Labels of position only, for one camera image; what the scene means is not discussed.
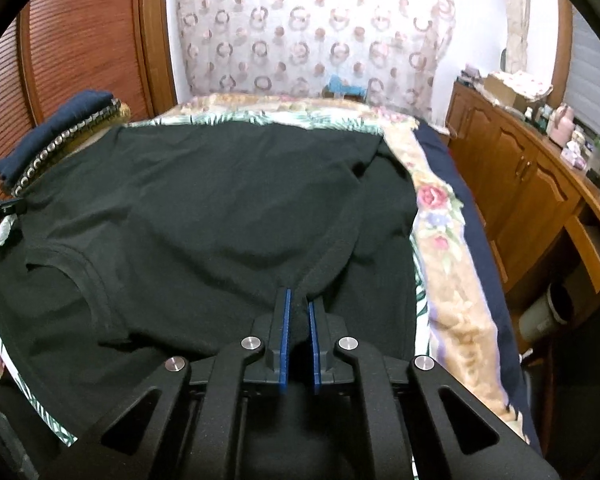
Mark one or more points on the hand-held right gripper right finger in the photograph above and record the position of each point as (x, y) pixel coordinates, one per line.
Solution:
(314, 347)

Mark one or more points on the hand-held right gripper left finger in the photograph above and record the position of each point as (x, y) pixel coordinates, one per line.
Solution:
(282, 345)

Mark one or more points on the black printed t-shirt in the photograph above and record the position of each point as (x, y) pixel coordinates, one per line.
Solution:
(205, 200)

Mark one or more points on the folded navy clothes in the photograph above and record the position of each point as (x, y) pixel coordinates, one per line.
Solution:
(45, 130)

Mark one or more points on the black white patterned garment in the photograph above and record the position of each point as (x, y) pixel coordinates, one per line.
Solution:
(65, 137)

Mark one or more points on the floral blanket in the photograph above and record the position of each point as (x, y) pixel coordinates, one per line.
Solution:
(445, 260)

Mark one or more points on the louvered wooden wardrobe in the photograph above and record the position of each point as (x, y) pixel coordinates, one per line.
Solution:
(80, 50)

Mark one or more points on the navy bed sheet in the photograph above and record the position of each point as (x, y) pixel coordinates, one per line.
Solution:
(472, 230)

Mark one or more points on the grey waste bin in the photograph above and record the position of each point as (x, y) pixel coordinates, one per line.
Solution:
(542, 315)

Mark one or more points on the small brown box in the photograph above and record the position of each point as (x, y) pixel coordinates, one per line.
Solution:
(337, 94)

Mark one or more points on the blue plastic bag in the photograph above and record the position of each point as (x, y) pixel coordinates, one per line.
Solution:
(347, 86)

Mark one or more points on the long wooden cabinet desk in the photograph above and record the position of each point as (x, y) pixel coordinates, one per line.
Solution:
(510, 170)

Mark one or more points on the circle patterned sheer curtain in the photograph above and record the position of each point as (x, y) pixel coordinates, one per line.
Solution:
(310, 35)

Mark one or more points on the small purple container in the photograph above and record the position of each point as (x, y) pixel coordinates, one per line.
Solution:
(472, 73)

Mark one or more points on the cluster of small bottles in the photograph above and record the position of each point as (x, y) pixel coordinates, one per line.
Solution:
(540, 116)

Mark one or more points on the pink tissue box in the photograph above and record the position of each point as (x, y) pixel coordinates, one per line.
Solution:
(576, 154)

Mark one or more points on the small black box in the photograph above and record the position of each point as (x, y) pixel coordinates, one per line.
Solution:
(596, 176)

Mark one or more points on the pink bottle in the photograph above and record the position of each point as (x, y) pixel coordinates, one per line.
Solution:
(562, 125)

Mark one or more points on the cardboard box with cloth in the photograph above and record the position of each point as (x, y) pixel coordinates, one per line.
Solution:
(525, 84)

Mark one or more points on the tied beige curtain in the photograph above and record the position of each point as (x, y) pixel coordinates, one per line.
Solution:
(516, 15)

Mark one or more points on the grey window blind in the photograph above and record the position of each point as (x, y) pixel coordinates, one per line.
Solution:
(597, 75)

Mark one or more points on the wooden window frame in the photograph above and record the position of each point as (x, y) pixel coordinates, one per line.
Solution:
(562, 45)

